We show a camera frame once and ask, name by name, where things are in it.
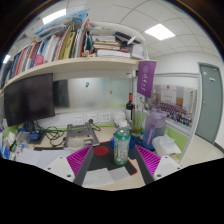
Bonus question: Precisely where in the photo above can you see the white wall socket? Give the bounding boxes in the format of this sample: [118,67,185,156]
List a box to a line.
[86,113,98,124]
[100,111,112,123]
[72,114,84,126]

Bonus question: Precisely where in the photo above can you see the small white paper napkin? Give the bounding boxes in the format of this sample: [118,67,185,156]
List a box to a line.
[109,165,131,183]

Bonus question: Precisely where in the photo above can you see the grey metal laptop stand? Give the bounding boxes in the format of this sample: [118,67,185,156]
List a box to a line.
[63,121,100,148]

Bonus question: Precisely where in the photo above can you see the group photo poster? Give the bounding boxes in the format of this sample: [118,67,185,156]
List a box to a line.
[151,83,198,128]

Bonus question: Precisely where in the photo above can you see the blue coiled cable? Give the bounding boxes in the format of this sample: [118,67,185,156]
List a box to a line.
[109,134,143,151]

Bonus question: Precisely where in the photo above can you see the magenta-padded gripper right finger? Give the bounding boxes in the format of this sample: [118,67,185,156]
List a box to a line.
[133,144,183,185]

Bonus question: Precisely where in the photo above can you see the large white paper napkin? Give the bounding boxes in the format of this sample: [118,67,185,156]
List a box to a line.
[81,167,116,188]

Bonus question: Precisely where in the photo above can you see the white paper sheets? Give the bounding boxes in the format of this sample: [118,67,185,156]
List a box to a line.
[14,148,73,169]

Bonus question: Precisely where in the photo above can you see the green-labelled clear drink bottle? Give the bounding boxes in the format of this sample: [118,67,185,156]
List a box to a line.
[113,119,132,167]

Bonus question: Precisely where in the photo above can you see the large purple water jug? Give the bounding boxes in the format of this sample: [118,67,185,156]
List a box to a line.
[142,109,167,151]

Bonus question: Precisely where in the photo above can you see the beige shelf unit with books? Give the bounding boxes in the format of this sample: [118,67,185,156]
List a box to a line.
[0,8,158,91]

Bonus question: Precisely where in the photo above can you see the white ceramic jar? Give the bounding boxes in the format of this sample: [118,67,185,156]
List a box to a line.
[113,111,128,129]

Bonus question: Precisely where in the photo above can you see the grey-green door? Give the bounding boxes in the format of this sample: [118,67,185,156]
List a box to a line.
[194,62,224,145]

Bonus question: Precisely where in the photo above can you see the black cable tangle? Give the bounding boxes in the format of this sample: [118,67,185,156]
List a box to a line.
[33,121,101,148]

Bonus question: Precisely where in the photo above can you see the black computer monitor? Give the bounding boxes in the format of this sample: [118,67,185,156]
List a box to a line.
[3,73,56,133]

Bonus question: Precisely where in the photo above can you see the tall clear glass vase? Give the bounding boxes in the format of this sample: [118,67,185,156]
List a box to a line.
[130,109,147,136]

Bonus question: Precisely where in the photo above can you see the ceiling light panels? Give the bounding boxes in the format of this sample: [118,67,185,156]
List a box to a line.
[2,8,177,64]

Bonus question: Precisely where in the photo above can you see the black red-edged desk mat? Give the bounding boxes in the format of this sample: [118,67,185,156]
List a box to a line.
[33,140,138,178]

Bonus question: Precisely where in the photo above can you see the dark red-capped wine bottle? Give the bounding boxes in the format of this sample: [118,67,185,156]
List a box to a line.
[125,93,135,123]

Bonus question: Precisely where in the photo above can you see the white crumpled tissue paper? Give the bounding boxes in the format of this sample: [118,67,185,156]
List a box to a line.
[151,134,183,158]

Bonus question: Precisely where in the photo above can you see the small blue desk device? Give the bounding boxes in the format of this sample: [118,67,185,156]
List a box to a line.
[29,130,41,142]

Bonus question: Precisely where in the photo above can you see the purple hanging banner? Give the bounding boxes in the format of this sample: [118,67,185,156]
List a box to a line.
[136,60,158,99]

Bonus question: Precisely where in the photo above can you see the flat round red coaster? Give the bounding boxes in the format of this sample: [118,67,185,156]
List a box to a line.
[92,145,110,158]

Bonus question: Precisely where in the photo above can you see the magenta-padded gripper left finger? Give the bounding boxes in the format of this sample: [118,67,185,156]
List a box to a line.
[44,145,96,187]

